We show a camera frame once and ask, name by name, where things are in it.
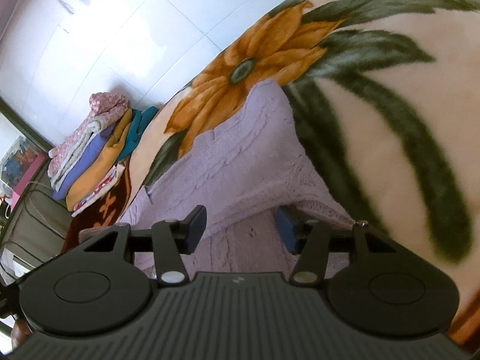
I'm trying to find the clear box with pink lid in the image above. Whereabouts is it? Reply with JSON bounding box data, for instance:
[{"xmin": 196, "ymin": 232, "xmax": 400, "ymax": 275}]
[{"xmin": 0, "ymin": 135, "xmax": 49, "ymax": 211}]

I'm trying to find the lavender knitted sweater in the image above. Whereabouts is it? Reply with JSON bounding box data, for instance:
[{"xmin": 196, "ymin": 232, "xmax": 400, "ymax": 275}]
[{"xmin": 116, "ymin": 82, "xmax": 366, "ymax": 276}]

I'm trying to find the purple folded cloth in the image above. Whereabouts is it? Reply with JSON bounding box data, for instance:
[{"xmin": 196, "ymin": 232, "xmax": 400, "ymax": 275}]
[{"xmin": 52, "ymin": 125, "xmax": 113, "ymax": 201}]

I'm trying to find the pink floral folded quilt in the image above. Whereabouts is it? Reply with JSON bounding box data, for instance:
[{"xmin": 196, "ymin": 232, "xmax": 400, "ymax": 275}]
[{"xmin": 48, "ymin": 92, "xmax": 130, "ymax": 190}]

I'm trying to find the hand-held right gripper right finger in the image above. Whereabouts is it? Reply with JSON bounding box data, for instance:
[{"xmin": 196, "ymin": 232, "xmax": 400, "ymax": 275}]
[{"xmin": 275, "ymin": 206, "xmax": 400, "ymax": 284}]

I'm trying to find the dark door frame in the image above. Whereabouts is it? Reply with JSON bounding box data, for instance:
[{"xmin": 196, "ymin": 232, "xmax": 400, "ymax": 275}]
[{"xmin": 0, "ymin": 97, "xmax": 56, "ymax": 151}]

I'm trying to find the floral fleece blanket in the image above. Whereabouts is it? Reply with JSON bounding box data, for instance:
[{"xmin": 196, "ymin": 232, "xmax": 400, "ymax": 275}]
[{"xmin": 62, "ymin": 0, "xmax": 480, "ymax": 271}]

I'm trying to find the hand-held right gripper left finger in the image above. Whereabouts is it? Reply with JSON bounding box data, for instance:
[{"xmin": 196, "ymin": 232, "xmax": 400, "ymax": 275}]
[{"xmin": 82, "ymin": 205, "xmax": 208, "ymax": 286}]

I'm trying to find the white patterned folded cloth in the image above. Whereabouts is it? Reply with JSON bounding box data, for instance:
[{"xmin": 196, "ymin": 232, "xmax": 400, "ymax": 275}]
[{"xmin": 71, "ymin": 163, "xmax": 126, "ymax": 218}]

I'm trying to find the thin cable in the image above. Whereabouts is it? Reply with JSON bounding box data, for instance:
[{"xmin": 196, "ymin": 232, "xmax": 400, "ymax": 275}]
[{"xmin": 20, "ymin": 182, "xmax": 74, "ymax": 239}]

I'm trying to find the dark grey cabinet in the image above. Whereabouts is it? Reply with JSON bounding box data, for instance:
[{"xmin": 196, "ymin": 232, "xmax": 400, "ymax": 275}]
[{"xmin": 0, "ymin": 157, "xmax": 77, "ymax": 286}]

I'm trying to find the teal folded cloth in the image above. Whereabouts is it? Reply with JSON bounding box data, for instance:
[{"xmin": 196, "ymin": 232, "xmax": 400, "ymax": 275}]
[{"xmin": 119, "ymin": 106, "xmax": 160, "ymax": 162}]

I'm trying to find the orange folded cloth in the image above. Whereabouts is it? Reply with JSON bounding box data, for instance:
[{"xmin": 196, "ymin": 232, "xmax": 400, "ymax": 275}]
[{"xmin": 67, "ymin": 109, "xmax": 133, "ymax": 211}]

